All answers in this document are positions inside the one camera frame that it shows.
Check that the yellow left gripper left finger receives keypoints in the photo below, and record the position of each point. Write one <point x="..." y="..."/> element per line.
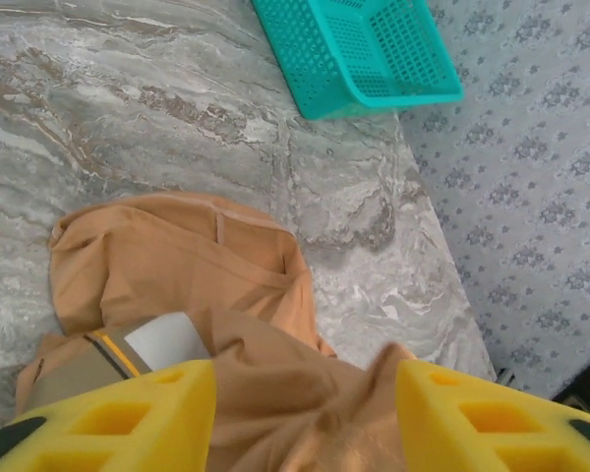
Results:
<point x="192" y="418"/>

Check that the teal plastic mesh basket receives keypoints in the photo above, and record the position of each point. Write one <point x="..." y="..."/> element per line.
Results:
<point x="319" y="59"/>

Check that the orange-tan t-shirt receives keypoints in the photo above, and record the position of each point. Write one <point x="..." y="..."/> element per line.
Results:
<point x="177" y="260"/>

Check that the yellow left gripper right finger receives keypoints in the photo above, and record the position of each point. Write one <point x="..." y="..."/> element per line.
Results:
<point x="423" y="432"/>

